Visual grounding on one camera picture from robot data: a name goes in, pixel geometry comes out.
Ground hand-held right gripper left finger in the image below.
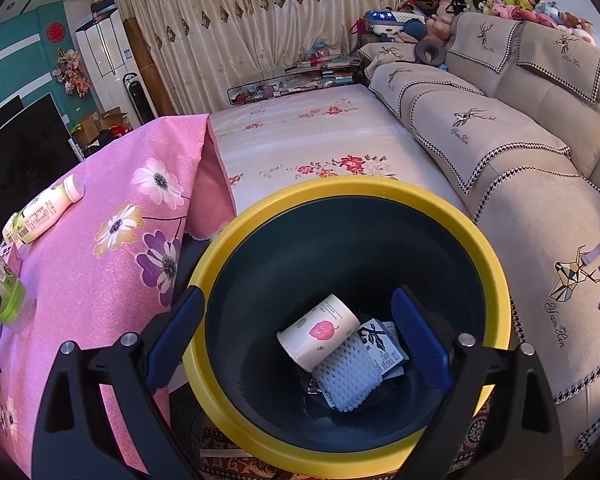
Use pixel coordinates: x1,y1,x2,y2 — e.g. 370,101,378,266
30,285,206,480

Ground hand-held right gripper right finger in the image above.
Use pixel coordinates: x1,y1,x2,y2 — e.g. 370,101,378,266
390,285,566,480

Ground clear cup with green band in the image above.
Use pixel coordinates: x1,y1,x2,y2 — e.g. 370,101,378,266
0,255,31,333

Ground white carton with barcode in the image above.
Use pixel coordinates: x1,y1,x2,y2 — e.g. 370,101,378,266
357,317,410,381

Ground white foam fruit net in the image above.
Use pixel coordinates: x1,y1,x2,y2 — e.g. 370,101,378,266
312,332,383,413

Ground white paper cup leaf print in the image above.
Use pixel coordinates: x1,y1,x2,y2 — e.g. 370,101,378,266
276,294,362,373

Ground dark bin with yellow rim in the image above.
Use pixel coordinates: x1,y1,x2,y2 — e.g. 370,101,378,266
182,176,511,478

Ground white bottle with green label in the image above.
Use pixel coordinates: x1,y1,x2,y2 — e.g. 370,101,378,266
2,175,86,246

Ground pink floral tablecloth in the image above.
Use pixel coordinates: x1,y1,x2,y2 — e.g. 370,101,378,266
0,114,238,466

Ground patterned red rug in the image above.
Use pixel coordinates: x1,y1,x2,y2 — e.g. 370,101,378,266
200,390,496,480

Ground large curved black television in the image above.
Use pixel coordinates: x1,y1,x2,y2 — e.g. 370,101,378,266
0,94,81,261

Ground flat black television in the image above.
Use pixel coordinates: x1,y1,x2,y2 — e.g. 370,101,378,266
0,96,25,133

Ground open cardboard boxes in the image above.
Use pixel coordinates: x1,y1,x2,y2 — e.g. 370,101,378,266
72,109,128,148

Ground bed with floral white sheet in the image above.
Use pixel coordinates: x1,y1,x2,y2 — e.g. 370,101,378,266
207,84,473,221

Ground beige sofa with deer covers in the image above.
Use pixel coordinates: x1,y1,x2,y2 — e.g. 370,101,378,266
357,12,600,456

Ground black tower fan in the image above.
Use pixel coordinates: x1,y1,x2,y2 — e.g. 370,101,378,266
122,73,148,128

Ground brown rolled mat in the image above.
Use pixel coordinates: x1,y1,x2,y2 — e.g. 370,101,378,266
122,17,163,121

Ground white standing air conditioner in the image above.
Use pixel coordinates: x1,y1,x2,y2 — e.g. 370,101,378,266
75,7,131,111

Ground glass coffee table with books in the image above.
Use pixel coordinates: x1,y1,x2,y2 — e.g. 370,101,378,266
227,55,363,106

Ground grey neck pillow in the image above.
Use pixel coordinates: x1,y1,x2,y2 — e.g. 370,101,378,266
414,39,447,67

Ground beige embroidered curtain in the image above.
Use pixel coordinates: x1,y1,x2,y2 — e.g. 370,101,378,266
105,0,411,116

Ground row of plush toys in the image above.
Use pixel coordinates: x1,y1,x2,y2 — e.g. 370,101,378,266
362,0,598,46

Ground artificial flower wall decoration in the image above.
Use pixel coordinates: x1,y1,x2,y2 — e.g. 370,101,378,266
54,49,88,97

